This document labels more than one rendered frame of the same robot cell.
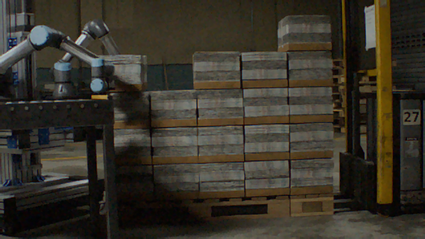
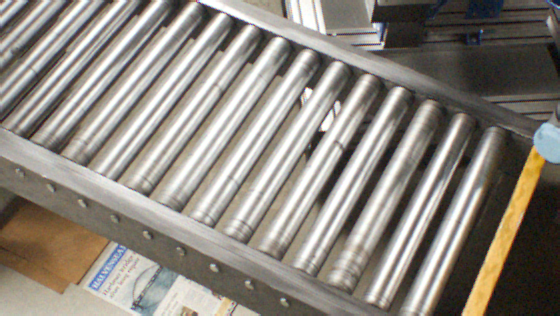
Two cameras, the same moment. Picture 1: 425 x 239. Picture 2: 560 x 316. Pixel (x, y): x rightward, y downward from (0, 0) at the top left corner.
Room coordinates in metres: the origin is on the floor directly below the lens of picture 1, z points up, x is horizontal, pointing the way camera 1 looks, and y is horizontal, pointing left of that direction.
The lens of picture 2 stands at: (2.02, 0.31, 2.04)
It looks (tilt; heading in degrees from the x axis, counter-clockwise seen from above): 54 degrees down; 45
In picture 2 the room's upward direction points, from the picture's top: 6 degrees clockwise
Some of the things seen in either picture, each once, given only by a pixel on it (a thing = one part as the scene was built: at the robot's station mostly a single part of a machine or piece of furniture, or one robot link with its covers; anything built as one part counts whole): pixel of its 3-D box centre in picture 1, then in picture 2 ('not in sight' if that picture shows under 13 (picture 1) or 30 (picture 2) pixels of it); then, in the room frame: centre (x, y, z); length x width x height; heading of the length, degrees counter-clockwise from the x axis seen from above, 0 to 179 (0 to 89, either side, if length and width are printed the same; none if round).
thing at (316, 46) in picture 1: (305, 117); not in sight; (3.64, -0.62, 0.63); 0.38 x 0.29 x 0.97; 3
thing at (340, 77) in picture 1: (354, 95); not in sight; (9.86, -2.62, 0.65); 1.33 x 0.94 x 1.30; 116
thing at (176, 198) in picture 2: not in sight; (227, 122); (2.65, 1.07, 0.77); 0.47 x 0.05 x 0.05; 22
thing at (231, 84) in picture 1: (216, 85); not in sight; (3.61, -0.03, 0.86); 0.38 x 0.29 x 0.04; 3
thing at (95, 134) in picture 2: not in sight; (138, 82); (2.57, 1.25, 0.77); 0.47 x 0.05 x 0.05; 22
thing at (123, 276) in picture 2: not in sight; (172, 276); (2.59, 1.23, 0.00); 0.37 x 0.28 x 0.01; 112
